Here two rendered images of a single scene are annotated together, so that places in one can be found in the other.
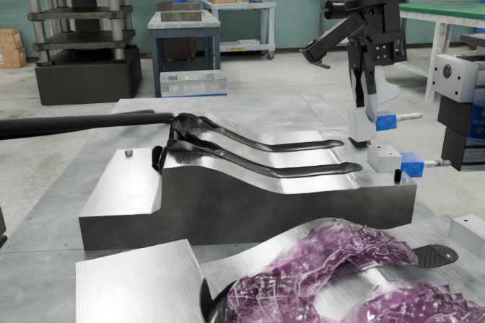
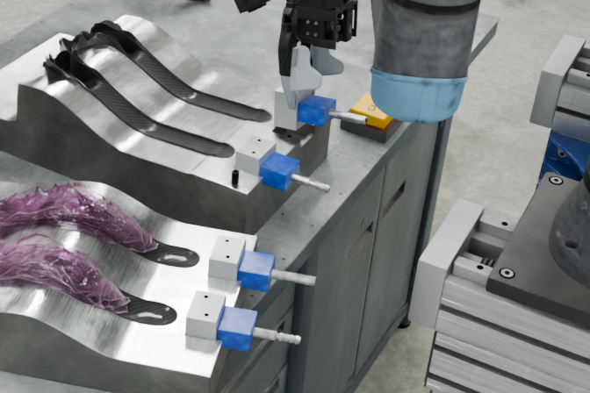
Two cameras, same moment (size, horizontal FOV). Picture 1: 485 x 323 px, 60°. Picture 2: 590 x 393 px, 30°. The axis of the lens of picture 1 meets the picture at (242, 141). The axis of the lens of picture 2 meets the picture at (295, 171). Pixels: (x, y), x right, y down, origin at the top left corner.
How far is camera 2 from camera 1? 1.12 m
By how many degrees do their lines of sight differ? 28
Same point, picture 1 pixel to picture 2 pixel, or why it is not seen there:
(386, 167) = (243, 165)
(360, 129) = (278, 111)
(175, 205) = (27, 122)
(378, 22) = not seen: outside the picture
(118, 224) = not seen: outside the picture
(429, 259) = (171, 259)
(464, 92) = (537, 110)
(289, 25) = not seen: outside the picture
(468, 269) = (182, 276)
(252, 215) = (93, 160)
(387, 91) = (306, 77)
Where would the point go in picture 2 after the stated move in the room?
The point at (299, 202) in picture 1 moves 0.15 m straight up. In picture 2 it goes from (134, 164) to (133, 69)
